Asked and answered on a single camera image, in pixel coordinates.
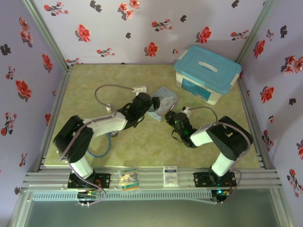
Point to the cartoon print tin box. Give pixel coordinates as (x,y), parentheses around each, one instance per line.
(165,100)

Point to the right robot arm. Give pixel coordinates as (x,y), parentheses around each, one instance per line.
(232,139)

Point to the small white vial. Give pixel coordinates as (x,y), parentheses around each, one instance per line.
(108,108)

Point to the blue tube stethoscope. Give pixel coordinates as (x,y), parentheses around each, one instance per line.
(107,147)

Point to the white label card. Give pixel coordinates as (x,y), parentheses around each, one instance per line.
(170,176)

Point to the blue lid storage box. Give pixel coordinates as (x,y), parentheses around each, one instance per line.
(206,68)

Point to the clear medicine packet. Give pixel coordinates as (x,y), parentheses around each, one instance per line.
(129,178)

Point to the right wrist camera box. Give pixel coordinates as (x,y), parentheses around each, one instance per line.
(186,110)

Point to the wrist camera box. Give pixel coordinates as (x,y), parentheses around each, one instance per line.
(186,110)
(140,89)

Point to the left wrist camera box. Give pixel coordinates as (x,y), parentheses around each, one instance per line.
(140,89)

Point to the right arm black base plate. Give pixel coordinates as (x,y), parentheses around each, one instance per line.
(201,179)

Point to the aluminium front frame rail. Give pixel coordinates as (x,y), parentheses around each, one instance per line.
(151,179)

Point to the aluminium side rail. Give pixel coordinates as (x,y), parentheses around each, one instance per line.
(60,94)
(246,104)

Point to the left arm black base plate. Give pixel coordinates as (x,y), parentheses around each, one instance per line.
(104,180)

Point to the aluminium frame post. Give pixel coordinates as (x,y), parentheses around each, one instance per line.
(258,26)
(47,33)

